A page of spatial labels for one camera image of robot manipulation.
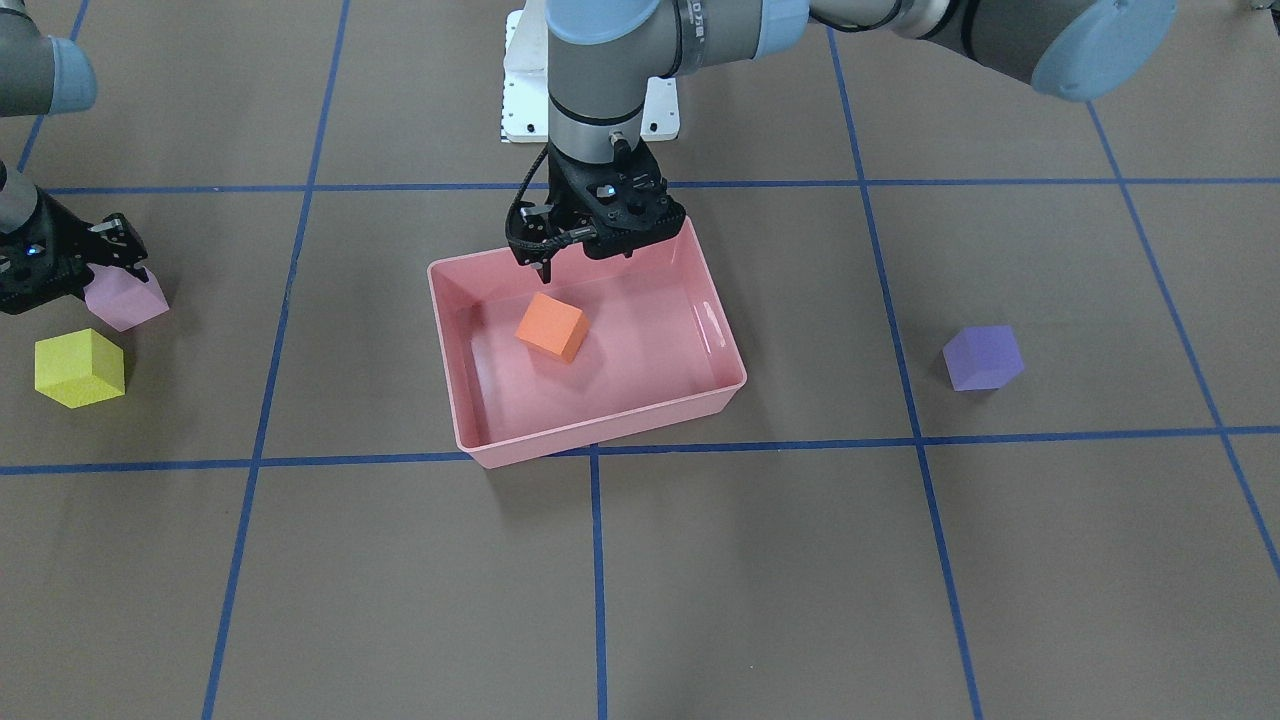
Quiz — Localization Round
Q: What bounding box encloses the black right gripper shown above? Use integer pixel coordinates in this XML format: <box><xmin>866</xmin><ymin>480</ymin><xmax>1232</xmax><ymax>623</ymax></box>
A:
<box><xmin>1</xmin><ymin>196</ymin><xmax>148</xmax><ymax>315</ymax></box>

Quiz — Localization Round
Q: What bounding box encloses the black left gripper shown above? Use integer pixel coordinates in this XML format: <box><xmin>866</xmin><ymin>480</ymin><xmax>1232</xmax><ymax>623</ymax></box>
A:
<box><xmin>506</xmin><ymin>141</ymin><xmax>687</xmax><ymax>284</ymax></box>

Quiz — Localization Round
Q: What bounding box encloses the orange foam cube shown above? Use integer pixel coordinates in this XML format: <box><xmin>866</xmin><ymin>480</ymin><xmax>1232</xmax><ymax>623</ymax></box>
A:
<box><xmin>515</xmin><ymin>293</ymin><xmax>590</xmax><ymax>364</ymax></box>

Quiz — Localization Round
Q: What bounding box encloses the pink foam cube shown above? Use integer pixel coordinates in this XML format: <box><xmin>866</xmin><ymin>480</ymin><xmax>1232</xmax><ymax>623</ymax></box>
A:
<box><xmin>84</xmin><ymin>264</ymin><xmax>170</xmax><ymax>332</ymax></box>

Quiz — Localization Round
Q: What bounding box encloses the purple foam cube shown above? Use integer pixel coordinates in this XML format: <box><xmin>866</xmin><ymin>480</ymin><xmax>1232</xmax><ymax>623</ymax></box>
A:
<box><xmin>942</xmin><ymin>325</ymin><xmax>1025</xmax><ymax>392</ymax></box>

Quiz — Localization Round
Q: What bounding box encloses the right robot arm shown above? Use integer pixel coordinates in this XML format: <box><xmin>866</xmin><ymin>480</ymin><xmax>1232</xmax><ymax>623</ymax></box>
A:
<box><xmin>1</xmin><ymin>1</ymin><xmax>148</xmax><ymax>315</ymax></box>

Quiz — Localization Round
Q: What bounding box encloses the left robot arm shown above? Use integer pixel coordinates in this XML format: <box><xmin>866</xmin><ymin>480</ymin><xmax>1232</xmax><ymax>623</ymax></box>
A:
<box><xmin>506</xmin><ymin>1</ymin><xmax>1178</xmax><ymax>283</ymax></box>

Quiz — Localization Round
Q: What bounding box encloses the pink plastic bin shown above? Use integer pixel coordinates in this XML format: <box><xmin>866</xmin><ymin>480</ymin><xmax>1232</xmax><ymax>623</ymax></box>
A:
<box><xmin>428</xmin><ymin>222</ymin><xmax>748</xmax><ymax>469</ymax></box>

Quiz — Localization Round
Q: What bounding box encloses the yellow foam cube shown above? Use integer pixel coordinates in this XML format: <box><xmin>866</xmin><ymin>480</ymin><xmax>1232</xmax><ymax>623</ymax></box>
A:
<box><xmin>35</xmin><ymin>329</ymin><xmax>125</xmax><ymax>409</ymax></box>

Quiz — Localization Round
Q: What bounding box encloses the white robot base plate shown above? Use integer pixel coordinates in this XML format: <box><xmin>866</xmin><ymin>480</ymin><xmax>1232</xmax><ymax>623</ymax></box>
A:
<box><xmin>499</xmin><ymin>1</ymin><xmax>682</xmax><ymax>143</ymax></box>

